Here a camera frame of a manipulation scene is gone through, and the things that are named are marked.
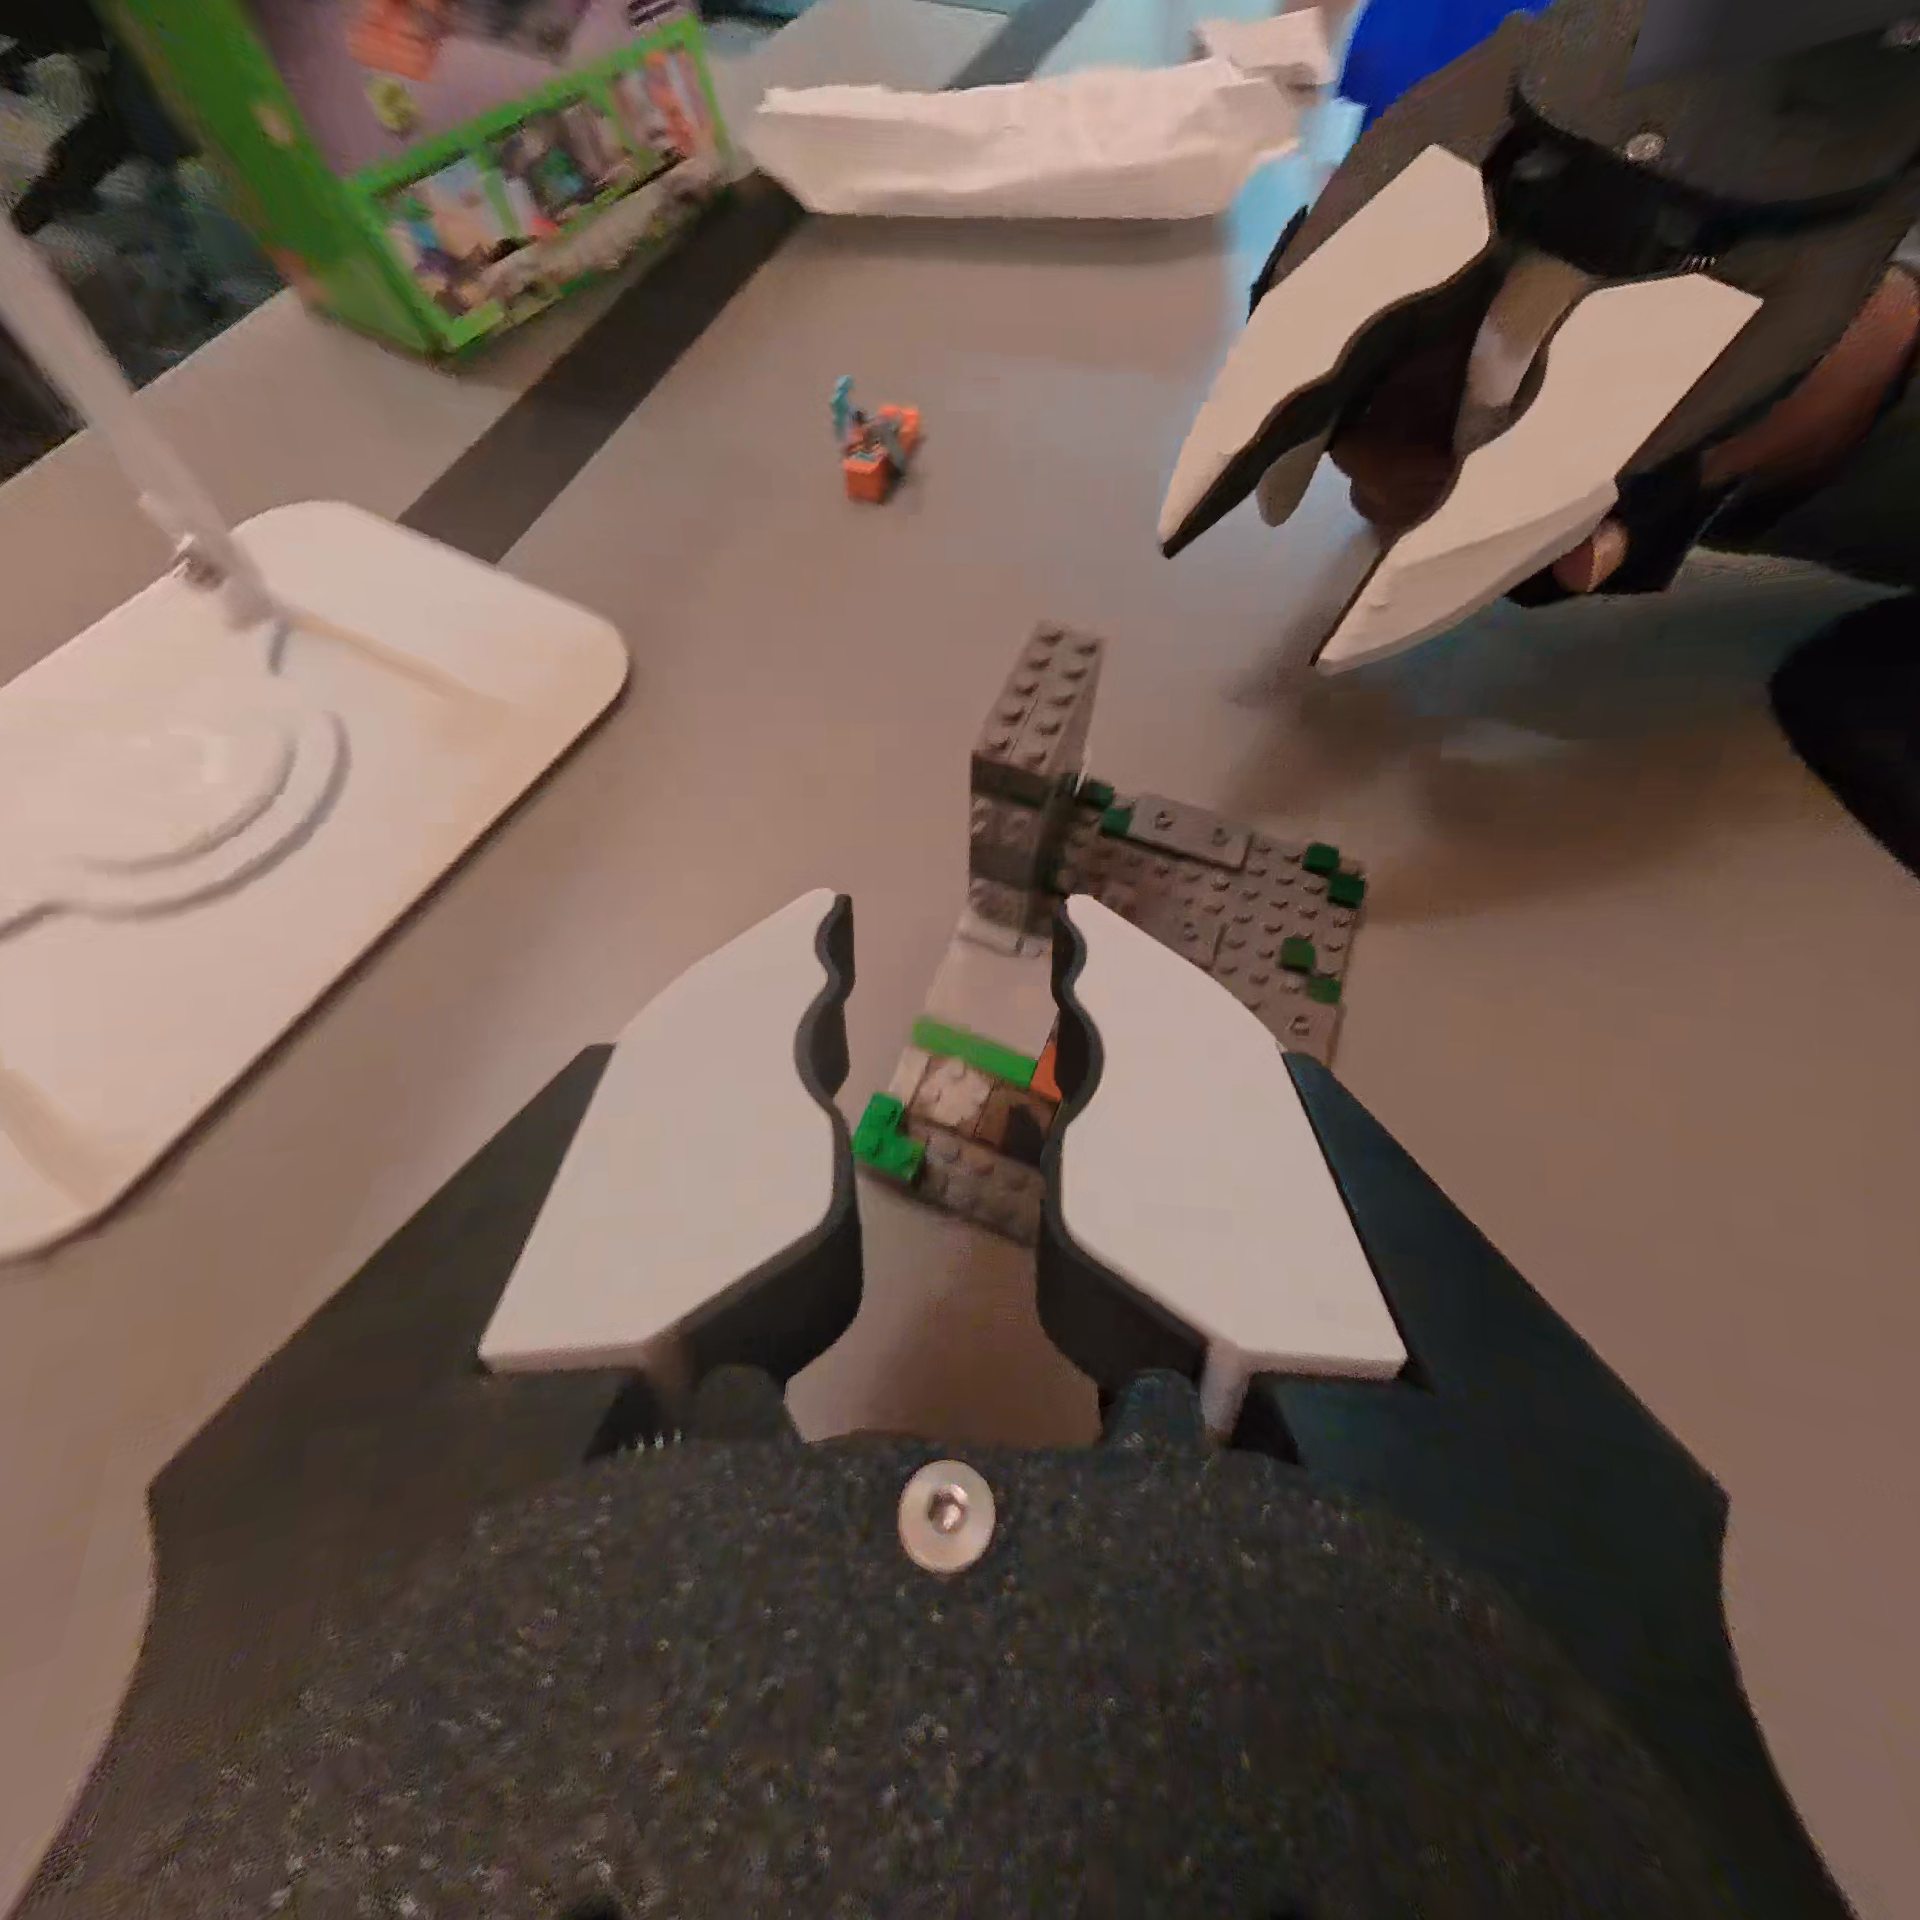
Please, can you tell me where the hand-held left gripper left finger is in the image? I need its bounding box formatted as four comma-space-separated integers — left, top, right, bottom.
477, 888, 869, 1394

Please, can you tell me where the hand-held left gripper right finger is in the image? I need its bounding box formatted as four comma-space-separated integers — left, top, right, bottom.
1034, 893, 1410, 1446

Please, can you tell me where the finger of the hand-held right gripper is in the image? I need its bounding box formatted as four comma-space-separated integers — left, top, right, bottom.
1159, 142, 1502, 561
1313, 273, 1768, 678

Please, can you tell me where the grey studded brick baseplate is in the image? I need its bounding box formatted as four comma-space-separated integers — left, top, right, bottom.
852, 779, 1371, 1247

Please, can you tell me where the person's right hand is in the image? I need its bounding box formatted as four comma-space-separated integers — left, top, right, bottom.
1552, 276, 1920, 593

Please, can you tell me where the blue object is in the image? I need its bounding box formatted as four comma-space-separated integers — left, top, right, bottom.
1334, 0, 1518, 138

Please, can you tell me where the white paper bag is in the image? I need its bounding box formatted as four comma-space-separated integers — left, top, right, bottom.
743, 6, 1338, 224

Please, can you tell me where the small orange brick figure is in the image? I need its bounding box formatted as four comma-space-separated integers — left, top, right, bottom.
825, 373, 925, 504

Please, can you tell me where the white book stand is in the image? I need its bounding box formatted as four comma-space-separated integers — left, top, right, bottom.
0, 193, 632, 1270

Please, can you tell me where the green toy box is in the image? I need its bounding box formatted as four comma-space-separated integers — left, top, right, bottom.
97, 0, 738, 359

